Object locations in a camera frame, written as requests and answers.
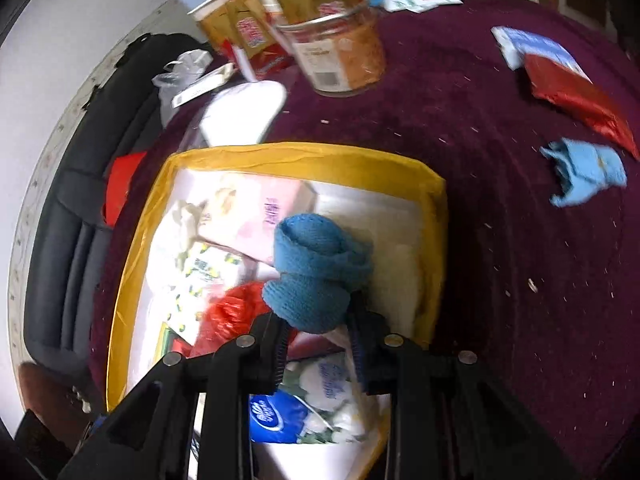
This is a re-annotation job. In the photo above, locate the red green black packet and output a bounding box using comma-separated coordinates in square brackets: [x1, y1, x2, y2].
[154, 322, 192, 360]

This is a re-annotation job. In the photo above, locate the small red bag blue cloth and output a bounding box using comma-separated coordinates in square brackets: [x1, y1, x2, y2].
[189, 282, 271, 358]

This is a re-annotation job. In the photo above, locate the blue Vinda tissue pack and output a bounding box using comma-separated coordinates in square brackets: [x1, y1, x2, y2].
[248, 352, 367, 444]

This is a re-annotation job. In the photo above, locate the lemon pattern tissue pack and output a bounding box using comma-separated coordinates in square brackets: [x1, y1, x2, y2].
[166, 242, 257, 344]

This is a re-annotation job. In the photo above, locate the light blue towel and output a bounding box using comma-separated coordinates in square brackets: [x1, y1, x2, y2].
[539, 138, 627, 208]
[262, 214, 373, 334]

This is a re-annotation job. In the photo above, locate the pink tissue pack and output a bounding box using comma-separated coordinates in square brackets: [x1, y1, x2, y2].
[198, 176, 316, 263]

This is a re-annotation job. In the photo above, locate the yellow tray white foam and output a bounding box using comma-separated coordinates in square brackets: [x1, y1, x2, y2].
[105, 142, 448, 480]

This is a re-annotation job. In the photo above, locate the black sofa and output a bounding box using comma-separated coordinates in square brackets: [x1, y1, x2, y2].
[24, 34, 204, 376]

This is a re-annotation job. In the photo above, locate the red bag on sofa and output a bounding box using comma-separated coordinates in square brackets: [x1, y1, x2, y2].
[102, 152, 146, 228]

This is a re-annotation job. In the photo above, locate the tied light blue towel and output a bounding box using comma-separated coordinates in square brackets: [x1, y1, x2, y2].
[539, 138, 627, 208]

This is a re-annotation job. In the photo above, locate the white plastic bag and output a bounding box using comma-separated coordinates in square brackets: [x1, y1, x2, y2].
[152, 49, 213, 112]

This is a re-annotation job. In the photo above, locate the red foil pouch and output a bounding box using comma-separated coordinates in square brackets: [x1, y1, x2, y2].
[524, 54, 639, 160]

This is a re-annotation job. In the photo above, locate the blue white flat packet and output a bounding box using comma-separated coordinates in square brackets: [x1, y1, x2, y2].
[491, 26, 589, 79]

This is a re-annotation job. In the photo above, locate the clear jar brown label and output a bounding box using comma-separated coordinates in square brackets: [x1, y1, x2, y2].
[277, 0, 386, 96]

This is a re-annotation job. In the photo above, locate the red gold carton box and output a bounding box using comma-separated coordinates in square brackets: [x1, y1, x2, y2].
[191, 0, 293, 81]

